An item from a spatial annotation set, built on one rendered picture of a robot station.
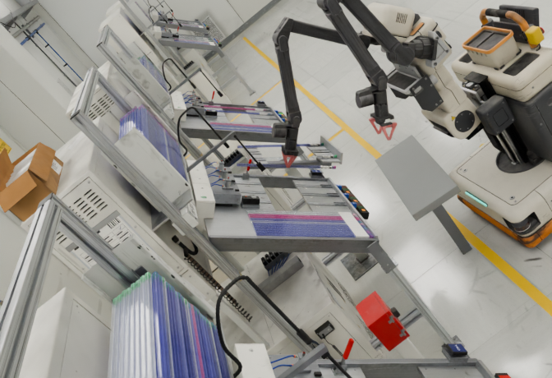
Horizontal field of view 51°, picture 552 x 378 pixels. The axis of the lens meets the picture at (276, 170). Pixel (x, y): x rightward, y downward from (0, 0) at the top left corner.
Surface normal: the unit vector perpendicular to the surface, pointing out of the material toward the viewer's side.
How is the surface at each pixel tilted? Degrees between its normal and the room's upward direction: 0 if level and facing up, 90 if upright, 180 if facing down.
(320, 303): 0
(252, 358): 47
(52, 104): 90
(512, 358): 0
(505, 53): 92
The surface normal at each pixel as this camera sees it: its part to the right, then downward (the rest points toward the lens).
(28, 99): 0.22, 0.36
